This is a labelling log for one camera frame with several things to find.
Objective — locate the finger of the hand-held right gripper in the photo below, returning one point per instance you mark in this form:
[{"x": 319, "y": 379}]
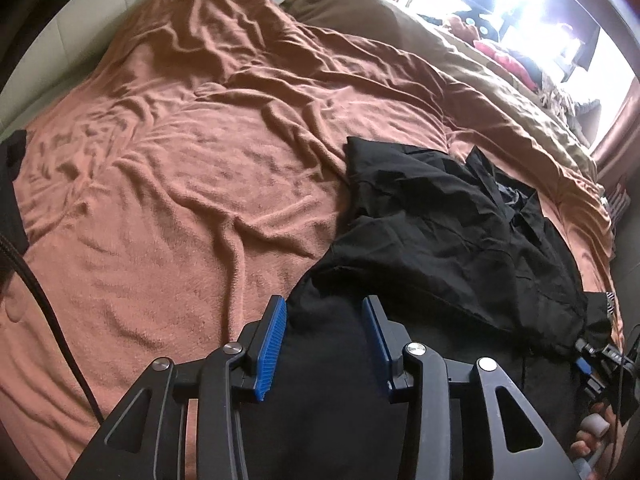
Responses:
[
  {"x": 595, "y": 385},
  {"x": 602, "y": 352}
]

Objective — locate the stack of books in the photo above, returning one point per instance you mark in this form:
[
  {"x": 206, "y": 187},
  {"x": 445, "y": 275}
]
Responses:
[{"x": 617, "y": 202}]

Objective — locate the person's right hand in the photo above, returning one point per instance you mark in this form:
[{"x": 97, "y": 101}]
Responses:
[{"x": 607, "y": 435}]

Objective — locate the salmon fleece blanket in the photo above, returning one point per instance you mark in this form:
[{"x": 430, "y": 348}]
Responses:
[{"x": 200, "y": 160}]

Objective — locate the beige duvet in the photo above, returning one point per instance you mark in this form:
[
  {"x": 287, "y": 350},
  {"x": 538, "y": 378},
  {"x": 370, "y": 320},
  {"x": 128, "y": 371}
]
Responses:
[{"x": 400, "y": 35}]

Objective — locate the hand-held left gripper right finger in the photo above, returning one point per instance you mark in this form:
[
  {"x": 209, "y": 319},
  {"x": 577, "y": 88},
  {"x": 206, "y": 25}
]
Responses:
[{"x": 376, "y": 345}]

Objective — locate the pile of assorted clothes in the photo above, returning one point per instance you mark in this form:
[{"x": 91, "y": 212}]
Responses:
[{"x": 505, "y": 57}]

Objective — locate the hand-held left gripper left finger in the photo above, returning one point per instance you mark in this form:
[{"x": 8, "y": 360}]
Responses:
[{"x": 270, "y": 350}]

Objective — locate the black jacket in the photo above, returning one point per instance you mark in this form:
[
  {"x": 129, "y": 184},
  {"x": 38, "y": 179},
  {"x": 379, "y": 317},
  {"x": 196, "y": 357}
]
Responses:
[{"x": 450, "y": 240}]

